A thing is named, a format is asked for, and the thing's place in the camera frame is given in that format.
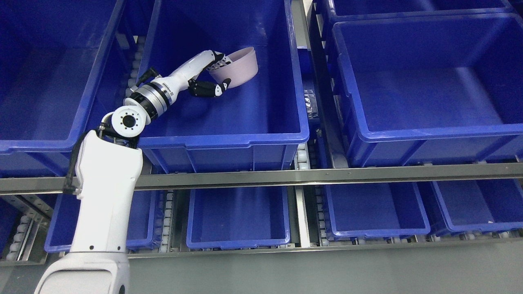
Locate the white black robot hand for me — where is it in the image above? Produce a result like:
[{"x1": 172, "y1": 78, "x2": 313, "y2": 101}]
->
[{"x1": 160, "y1": 50, "x2": 231, "y2": 100}]

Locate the pink bowl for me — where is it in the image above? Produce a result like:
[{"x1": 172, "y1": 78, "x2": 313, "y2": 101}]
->
[{"x1": 207, "y1": 47, "x2": 258, "y2": 89}]

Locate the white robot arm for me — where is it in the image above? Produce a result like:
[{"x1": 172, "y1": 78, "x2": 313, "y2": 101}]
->
[{"x1": 34, "y1": 99, "x2": 152, "y2": 294}]

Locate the blue bin upper middle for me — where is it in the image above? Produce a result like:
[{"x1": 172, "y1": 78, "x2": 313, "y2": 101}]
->
[{"x1": 138, "y1": 0, "x2": 309, "y2": 174}]

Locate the blue bin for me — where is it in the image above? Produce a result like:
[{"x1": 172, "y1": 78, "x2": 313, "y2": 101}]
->
[
  {"x1": 138, "y1": 0, "x2": 309, "y2": 174},
  {"x1": 315, "y1": 0, "x2": 517, "y2": 58},
  {"x1": 333, "y1": 13, "x2": 523, "y2": 167},
  {"x1": 417, "y1": 179, "x2": 523, "y2": 237},
  {"x1": 44, "y1": 190, "x2": 165, "y2": 253},
  {"x1": 186, "y1": 186, "x2": 290, "y2": 250},
  {"x1": 323, "y1": 182, "x2": 430, "y2": 241},
  {"x1": 0, "y1": 0, "x2": 130, "y2": 178}
]

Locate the blue bin lower middle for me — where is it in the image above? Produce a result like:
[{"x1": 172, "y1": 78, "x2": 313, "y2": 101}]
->
[{"x1": 186, "y1": 186, "x2": 290, "y2": 250}]

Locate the blue bin upper left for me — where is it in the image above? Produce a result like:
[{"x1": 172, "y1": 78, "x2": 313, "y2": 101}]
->
[{"x1": 0, "y1": 0, "x2": 130, "y2": 178}]

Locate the blue bin lower left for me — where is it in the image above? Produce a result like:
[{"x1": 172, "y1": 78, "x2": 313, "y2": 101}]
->
[{"x1": 44, "y1": 190, "x2": 165, "y2": 253}]

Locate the blue bin top right back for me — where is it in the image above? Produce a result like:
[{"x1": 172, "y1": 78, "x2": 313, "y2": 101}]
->
[{"x1": 315, "y1": 0, "x2": 517, "y2": 58}]

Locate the blue bin upper right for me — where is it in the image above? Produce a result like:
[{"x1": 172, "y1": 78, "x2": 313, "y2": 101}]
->
[{"x1": 333, "y1": 13, "x2": 523, "y2": 167}]

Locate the blue bin lower far right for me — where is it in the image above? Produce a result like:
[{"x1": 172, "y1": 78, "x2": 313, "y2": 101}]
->
[{"x1": 417, "y1": 179, "x2": 523, "y2": 237}]

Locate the metal shelf rail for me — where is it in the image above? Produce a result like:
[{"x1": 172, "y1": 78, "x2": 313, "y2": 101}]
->
[{"x1": 0, "y1": 163, "x2": 523, "y2": 195}]

